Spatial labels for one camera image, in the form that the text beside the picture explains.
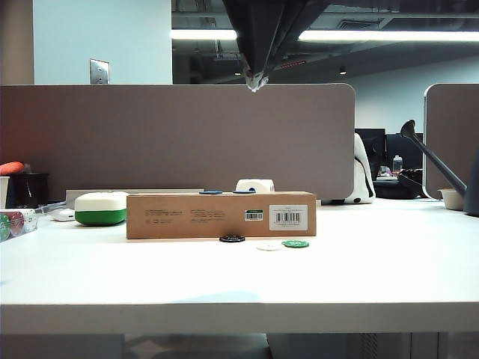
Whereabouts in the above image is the beige paper cup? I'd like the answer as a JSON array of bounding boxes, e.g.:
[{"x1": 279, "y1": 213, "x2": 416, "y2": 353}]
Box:
[{"x1": 0, "y1": 175, "x2": 10, "y2": 211}]

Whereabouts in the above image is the black bag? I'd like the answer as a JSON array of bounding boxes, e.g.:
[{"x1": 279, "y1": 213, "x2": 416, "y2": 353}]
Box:
[{"x1": 373, "y1": 168, "x2": 426, "y2": 200}]

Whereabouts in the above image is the white bowl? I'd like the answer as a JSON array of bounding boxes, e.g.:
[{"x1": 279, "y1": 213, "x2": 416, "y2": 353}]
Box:
[{"x1": 437, "y1": 187, "x2": 467, "y2": 212}]

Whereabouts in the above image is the black computer monitor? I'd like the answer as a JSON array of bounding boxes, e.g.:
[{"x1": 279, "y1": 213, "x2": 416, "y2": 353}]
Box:
[
  {"x1": 385, "y1": 132, "x2": 425, "y2": 181},
  {"x1": 354, "y1": 128, "x2": 387, "y2": 177}
]

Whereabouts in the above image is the ceiling light strip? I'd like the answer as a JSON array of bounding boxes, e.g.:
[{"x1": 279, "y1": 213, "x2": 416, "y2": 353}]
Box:
[{"x1": 171, "y1": 28, "x2": 479, "y2": 43}]

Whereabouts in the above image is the black mesh pen holder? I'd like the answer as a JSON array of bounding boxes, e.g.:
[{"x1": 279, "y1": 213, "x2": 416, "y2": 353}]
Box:
[{"x1": 7, "y1": 172, "x2": 51, "y2": 210}]

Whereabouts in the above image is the white earbuds case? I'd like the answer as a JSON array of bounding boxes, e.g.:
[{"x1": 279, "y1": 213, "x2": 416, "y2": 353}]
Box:
[{"x1": 51, "y1": 208, "x2": 76, "y2": 223}]

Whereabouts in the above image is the dark gray watering can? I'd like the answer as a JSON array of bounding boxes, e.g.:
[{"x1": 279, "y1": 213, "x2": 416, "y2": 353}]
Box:
[{"x1": 400, "y1": 119, "x2": 479, "y2": 218}]

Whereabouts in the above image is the clear acrylic chip tray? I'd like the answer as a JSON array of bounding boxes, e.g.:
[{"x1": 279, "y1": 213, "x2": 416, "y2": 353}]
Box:
[{"x1": 0, "y1": 200, "x2": 68, "y2": 243}]

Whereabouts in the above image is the white black plush toy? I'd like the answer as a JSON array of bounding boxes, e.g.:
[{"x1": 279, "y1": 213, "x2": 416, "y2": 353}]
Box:
[{"x1": 343, "y1": 132, "x2": 376, "y2": 205}]

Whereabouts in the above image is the orange cloth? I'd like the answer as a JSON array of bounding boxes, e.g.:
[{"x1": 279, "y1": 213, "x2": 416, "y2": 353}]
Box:
[{"x1": 0, "y1": 161, "x2": 26, "y2": 176}]

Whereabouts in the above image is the white chip stack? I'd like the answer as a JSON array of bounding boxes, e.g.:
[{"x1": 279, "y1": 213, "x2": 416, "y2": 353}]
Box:
[{"x1": 19, "y1": 209, "x2": 38, "y2": 233}]

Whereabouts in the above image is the white-edged gray desk divider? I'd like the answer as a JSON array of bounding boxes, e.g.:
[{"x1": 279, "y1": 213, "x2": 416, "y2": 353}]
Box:
[{"x1": 423, "y1": 83, "x2": 479, "y2": 200}]

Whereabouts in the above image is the red chip stack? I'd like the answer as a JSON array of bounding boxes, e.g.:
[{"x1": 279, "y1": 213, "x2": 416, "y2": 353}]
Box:
[{"x1": 8, "y1": 211, "x2": 25, "y2": 237}]

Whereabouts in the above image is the metal wall switch plate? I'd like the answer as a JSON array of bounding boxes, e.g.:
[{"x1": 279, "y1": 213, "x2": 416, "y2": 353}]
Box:
[{"x1": 89, "y1": 58, "x2": 111, "y2": 86}]

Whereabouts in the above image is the brown cardboard box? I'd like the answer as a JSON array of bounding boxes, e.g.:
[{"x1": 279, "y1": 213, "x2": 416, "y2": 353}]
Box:
[{"x1": 126, "y1": 191, "x2": 317, "y2": 241}]

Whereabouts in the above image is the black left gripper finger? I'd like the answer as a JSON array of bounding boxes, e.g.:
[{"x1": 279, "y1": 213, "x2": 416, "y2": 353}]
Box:
[
  {"x1": 222, "y1": 0, "x2": 297, "y2": 93},
  {"x1": 261, "y1": 0, "x2": 331, "y2": 90}
]

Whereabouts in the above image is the wide gray desk divider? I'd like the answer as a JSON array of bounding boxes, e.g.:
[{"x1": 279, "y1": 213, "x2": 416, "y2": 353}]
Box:
[{"x1": 0, "y1": 84, "x2": 357, "y2": 203}]

